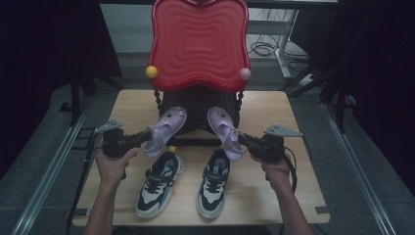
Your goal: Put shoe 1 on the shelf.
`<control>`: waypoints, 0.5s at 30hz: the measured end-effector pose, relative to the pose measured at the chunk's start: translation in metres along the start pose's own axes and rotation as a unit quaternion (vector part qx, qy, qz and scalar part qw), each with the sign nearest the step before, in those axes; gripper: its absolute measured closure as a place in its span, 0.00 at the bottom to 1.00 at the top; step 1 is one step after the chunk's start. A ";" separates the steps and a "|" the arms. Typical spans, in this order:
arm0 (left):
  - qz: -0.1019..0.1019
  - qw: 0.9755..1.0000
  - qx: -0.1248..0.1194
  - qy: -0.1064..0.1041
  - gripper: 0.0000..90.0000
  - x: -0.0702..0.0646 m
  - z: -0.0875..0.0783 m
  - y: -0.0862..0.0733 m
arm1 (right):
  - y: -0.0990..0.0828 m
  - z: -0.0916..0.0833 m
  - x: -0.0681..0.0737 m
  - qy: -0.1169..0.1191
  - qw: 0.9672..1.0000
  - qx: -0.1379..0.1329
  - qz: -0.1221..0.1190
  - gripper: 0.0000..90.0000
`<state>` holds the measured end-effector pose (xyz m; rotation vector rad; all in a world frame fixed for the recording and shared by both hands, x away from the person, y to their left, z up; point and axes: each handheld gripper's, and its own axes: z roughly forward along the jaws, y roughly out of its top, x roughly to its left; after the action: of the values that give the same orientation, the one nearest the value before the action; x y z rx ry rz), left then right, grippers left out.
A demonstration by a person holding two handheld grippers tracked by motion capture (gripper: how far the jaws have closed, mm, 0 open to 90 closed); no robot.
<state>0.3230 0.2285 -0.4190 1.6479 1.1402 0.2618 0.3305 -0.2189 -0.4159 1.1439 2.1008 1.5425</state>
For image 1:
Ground dark curtain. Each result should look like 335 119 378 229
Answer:
0 0 123 180
290 0 415 197

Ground red and black shoe rack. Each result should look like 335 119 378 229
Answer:
145 0 253 154

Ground navy white sneaker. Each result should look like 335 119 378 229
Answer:
134 151 186 219
195 149 232 219

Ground person's right hand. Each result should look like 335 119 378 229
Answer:
251 154 293 192

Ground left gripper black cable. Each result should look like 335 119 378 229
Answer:
66 129 105 235

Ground white power strip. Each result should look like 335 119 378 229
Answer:
298 72 318 88

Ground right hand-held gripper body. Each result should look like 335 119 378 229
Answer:
251 122 304 164

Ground person's left hand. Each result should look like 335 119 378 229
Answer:
95 147 139 188

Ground white desk frame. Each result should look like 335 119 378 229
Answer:
247 9 300 80

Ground black metal stand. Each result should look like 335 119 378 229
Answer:
59 67 124 127
279 19 360 134

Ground coiled black floor cables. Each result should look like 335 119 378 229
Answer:
249 32 309 64

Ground purple sandal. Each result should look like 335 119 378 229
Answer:
207 106 247 163
141 106 188 160

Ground aluminium floor rail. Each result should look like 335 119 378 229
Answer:
321 102 397 235
10 97 96 235

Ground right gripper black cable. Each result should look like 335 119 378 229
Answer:
282 146 299 194

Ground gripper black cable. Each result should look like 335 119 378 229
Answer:
282 146 299 194
66 129 105 235

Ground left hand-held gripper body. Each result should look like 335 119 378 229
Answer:
94 118 138 160

